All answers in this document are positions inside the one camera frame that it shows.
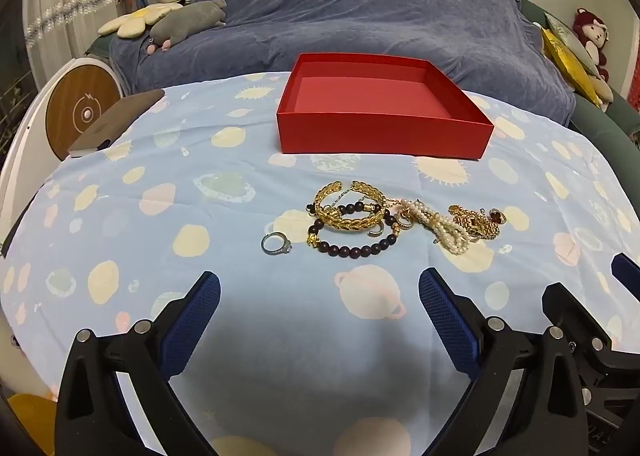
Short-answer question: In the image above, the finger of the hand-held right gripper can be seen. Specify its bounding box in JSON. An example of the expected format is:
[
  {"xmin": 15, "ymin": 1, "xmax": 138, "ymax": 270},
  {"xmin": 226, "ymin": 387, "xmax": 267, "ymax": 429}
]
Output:
[
  {"xmin": 542, "ymin": 282, "xmax": 640, "ymax": 387},
  {"xmin": 611, "ymin": 252, "xmax": 640, "ymax": 289}
]

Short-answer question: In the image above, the red cardboard box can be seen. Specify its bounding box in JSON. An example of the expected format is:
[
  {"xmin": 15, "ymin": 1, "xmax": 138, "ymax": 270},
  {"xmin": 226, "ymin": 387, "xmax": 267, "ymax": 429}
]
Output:
[{"xmin": 276, "ymin": 54, "xmax": 495, "ymax": 161}]

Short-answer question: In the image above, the round white wooden device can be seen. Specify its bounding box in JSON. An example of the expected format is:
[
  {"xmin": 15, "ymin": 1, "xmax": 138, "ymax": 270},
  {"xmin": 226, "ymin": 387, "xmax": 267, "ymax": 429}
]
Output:
[{"xmin": 0, "ymin": 57, "xmax": 124, "ymax": 219}]

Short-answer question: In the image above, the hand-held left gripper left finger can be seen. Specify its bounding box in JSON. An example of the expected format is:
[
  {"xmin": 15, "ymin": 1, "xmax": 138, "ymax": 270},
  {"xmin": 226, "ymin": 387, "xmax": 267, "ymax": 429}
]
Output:
[{"xmin": 54, "ymin": 271, "xmax": 222, "ymax": 456}]

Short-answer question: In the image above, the blue covered sofa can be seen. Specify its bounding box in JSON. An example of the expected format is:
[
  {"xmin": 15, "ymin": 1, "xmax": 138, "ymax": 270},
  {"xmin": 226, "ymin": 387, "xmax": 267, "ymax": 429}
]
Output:
[{"xmin": 109, "ymin": 0, "xmax": 576, "ymax": 127}]

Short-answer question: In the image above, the yellow pillow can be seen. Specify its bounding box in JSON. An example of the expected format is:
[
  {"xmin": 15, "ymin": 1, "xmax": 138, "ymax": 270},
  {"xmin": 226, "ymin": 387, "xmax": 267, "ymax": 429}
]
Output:
[{"xmin": 540, "ymin": 26, "xmax": 604, "ymax": 107}]

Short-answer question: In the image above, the grey patterned pillow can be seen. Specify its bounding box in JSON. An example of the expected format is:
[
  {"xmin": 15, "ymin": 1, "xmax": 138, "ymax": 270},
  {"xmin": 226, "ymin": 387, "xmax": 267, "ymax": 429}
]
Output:
[{"xmin": 544, "ymin": 12, "xmax": 599, "ymax": 76}]

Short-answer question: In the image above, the gold patterned hair clip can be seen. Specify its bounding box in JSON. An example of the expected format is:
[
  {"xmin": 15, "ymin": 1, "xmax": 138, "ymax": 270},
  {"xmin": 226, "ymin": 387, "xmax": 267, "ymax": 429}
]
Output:
[{"xmin": 447, "ymin": 205, "xmax": 483, "ymax": 233}]

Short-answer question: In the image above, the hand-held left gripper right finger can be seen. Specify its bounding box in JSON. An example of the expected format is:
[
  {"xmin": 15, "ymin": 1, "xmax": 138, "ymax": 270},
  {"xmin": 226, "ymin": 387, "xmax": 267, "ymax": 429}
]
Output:
[{"xmin": 418, "ymin": 267, "xmax": 590, "ymax": 456}]

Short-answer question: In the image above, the grey plush toy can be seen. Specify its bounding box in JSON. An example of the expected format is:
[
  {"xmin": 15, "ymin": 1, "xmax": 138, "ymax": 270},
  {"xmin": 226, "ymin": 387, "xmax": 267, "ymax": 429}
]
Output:
[{"xmin": 145, "ymin": 0, "xmax": 228, "ymax": 55}]

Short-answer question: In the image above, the gold leaf bangle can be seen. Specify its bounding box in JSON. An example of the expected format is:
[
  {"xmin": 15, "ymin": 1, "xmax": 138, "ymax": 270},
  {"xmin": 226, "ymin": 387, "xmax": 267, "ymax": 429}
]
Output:
[{"xmin": 313, "ymin": 180, "xmax": 396, "ymax": 233}]

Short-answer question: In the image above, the flower shaped pillow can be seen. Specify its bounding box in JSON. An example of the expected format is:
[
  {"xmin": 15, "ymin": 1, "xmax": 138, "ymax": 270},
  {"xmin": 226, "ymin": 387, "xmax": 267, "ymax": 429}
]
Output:
[{"xmin": 97, "ymin": 3, "xmax": 184, "ymax": 39}]

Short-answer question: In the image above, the pearl bracelet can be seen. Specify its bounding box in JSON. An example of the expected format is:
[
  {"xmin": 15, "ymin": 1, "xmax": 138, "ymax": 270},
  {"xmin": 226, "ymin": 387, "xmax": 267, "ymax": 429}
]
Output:
[{"xmin": 400, "ymin": 199, "xmax": 473, "ymax": 255}]

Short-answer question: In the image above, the red monkey plush toy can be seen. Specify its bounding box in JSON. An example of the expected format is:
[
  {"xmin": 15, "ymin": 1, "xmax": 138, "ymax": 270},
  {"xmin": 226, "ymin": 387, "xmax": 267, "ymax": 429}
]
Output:
[{"xmin": 572, "ymin": 8, "xmax": 612, "ymax": 82}]

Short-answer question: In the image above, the brown phone case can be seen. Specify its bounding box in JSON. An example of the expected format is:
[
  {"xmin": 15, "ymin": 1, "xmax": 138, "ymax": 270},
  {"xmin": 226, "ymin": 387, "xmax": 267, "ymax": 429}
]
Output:
[{"xmin": 67, "ymin": 89, "xmax": 166, "ymax": 159}]

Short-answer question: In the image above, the silver ring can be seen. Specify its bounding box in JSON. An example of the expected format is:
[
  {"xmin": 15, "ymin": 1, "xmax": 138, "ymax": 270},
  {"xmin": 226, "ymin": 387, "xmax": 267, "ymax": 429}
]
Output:
[{"xmin": 261, "ymin": 232, "xmax": 295, "ymax": 255}]

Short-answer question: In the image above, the dark bead bracelet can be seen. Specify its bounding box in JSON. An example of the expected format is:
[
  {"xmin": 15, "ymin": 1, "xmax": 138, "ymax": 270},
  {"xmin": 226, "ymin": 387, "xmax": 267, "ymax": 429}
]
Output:
[{"xmin": 306, "ymin": 203, "xmax": 401, "ymax": 258}]

